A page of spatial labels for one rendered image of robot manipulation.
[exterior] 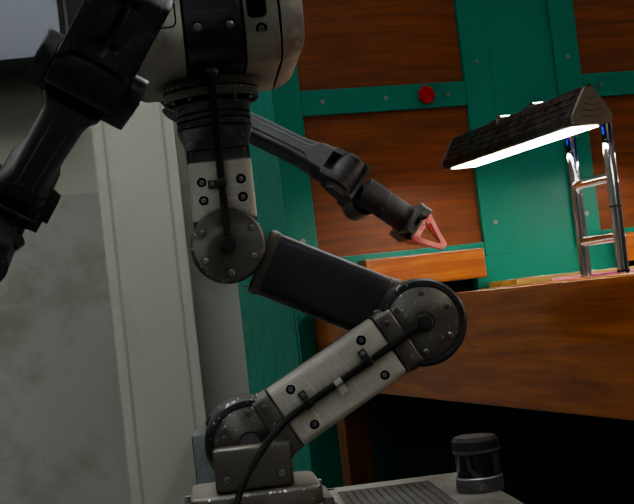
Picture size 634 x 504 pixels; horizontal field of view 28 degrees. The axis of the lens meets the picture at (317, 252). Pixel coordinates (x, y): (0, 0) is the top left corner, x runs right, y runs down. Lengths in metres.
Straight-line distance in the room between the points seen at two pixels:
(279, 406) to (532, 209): 1.48
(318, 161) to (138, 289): 2.31
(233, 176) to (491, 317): 0.49
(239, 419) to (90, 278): 3.21
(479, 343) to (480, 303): 0.07
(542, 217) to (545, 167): 0.13
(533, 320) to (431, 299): 0.16
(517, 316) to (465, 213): 1.17
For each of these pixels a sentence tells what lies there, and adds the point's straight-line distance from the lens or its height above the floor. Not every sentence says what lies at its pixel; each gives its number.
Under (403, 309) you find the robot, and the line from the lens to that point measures 1.80.
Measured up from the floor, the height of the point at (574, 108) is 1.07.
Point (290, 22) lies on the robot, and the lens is 1.73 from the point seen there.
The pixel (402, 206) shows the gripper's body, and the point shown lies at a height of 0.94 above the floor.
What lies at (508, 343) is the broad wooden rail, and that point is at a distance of 1.95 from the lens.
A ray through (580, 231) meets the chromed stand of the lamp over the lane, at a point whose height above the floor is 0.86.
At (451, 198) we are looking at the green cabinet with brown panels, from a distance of 3.05.
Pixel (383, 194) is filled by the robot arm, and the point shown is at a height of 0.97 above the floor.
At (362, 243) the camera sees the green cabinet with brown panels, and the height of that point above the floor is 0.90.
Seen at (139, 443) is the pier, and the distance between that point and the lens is 4.72.
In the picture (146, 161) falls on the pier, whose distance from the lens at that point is 4.73.
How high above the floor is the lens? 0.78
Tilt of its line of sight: 2 degrees up
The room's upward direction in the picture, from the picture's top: 6 degrees counter-clockwise
